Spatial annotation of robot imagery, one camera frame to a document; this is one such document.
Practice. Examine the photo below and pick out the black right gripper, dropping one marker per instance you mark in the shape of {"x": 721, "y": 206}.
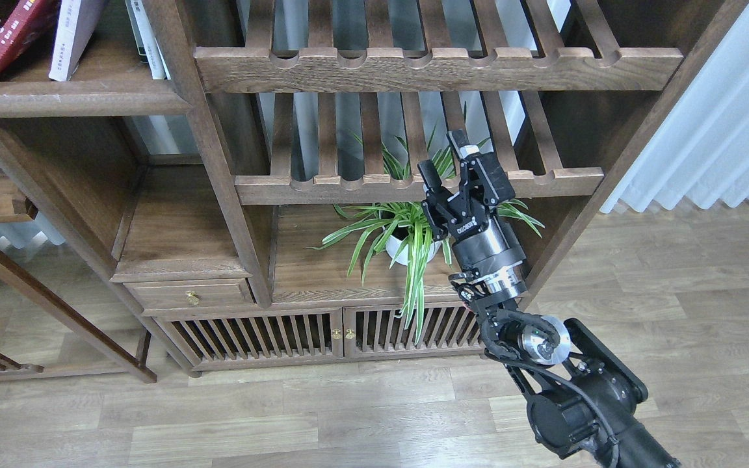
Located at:
{"x": 489, "y": 254}

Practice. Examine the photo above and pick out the white lavender paperback book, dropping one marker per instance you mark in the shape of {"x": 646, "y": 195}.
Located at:
{"x": 77, "y": 22}

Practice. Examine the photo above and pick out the red paperback book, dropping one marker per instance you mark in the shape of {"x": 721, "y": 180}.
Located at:
{"x": 27, "y": 22}

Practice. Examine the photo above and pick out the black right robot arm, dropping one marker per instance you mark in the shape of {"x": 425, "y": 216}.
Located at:
{"x": 579, "y": 395}

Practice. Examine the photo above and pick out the white upright books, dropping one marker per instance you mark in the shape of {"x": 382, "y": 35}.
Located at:
{"x": 145, "y": 40}

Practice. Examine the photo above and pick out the green spider plant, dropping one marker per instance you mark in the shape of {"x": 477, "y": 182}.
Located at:
{"x": 374, "y": 223}

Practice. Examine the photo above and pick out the white plant pot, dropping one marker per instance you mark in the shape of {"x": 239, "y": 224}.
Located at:
{"x": 398, "y": 247}

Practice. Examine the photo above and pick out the dark wooden bookshelf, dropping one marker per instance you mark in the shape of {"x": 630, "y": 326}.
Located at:
{"x": 220, "y": 179}

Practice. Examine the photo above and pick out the white pleated curtain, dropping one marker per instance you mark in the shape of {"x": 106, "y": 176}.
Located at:
{"x": 701, "y": 152}

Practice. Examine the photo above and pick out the brass drawer knob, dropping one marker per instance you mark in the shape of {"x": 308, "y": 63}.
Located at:
{"x": 192, "y": 298}

